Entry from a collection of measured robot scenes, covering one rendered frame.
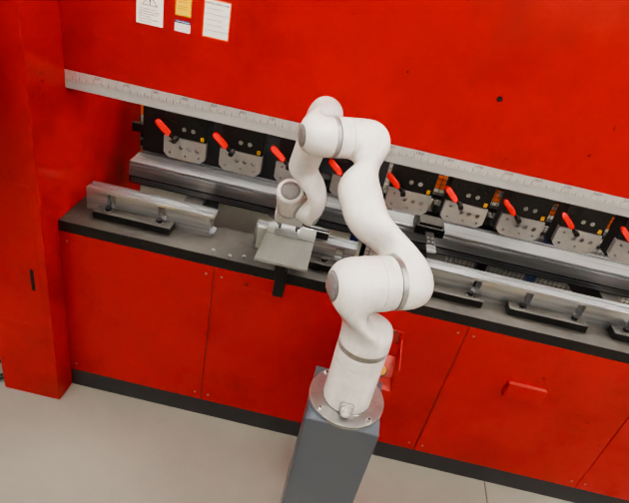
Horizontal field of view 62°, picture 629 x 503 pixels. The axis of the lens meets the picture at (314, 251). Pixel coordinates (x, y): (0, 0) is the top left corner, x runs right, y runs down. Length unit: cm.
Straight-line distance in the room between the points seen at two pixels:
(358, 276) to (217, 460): 153
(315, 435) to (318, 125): 74
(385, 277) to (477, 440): 152
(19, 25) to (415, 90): 117
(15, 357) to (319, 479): 154
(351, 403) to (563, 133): 108
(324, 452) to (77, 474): 128
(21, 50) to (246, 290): 105
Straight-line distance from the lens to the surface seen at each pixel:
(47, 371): 256
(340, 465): 143
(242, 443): 249
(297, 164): 155
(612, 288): 256
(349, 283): 105
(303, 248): 187
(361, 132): 129
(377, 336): 116
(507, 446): 254
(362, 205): 117
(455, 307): 204
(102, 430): 254
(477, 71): 175
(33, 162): 197
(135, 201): 212
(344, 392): 128
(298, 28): 173
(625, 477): 279
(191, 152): 193
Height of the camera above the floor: 200
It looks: 32 degrees down
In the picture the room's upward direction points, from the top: 13 degrees clockwise
